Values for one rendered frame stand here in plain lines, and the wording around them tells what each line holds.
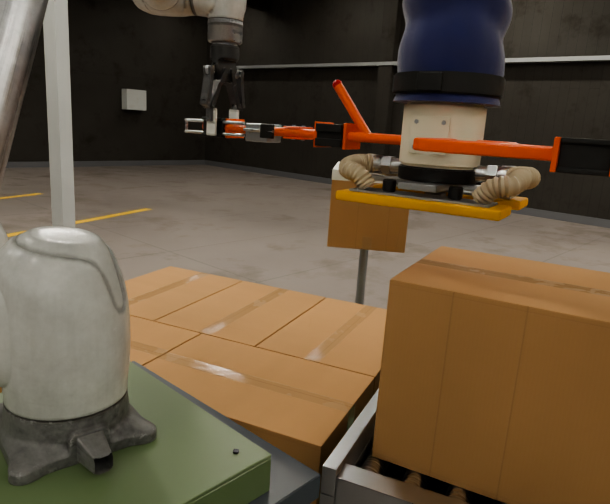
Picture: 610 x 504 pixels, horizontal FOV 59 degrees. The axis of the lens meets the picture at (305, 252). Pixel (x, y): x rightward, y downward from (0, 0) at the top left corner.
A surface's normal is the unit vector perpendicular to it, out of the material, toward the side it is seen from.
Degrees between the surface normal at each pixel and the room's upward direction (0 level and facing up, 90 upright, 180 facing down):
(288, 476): 0
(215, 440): 1
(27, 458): 15
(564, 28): 90
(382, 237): 90
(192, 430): 1
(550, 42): 90
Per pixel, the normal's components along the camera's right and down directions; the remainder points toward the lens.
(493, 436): -0.47, 0.18
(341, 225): -0.11, 0.22
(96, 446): 0.16, -0.93
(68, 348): 0.43, 0.22
